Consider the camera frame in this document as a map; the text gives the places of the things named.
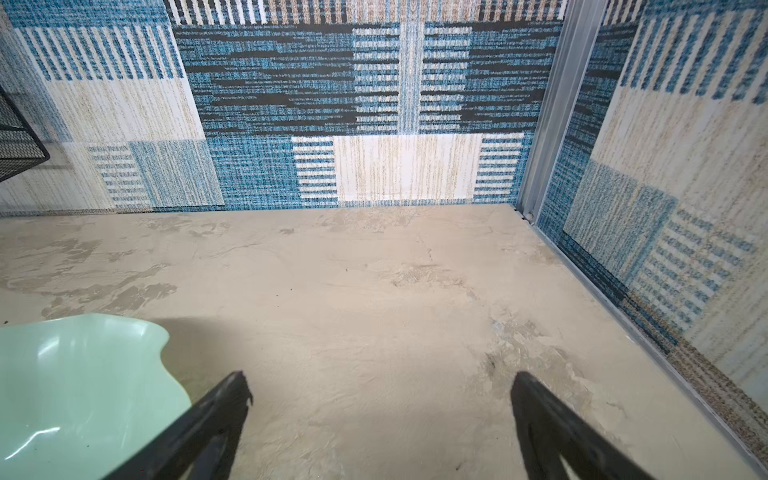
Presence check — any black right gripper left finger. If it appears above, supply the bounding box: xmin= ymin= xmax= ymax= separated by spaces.
xmin=106 ymin=371 xmax=253 ymax=479

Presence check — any mint green wavy fruit bowl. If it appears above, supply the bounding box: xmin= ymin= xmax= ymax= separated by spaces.
xmin=1 ymin=314 xmax=191 ymax=479

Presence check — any black wire mesh shelf rack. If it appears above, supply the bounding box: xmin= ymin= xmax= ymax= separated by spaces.
xmin=1 ymin=89 xmax=50 ymax=182

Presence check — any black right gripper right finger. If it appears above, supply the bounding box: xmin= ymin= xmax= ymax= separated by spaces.
xmin=511 ymin=371 xmax=651 ymax=479

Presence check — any aluminium corner frame post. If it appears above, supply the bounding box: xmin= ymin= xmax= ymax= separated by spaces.
xmin=516 ymin=0 xmax=607 ymax=224

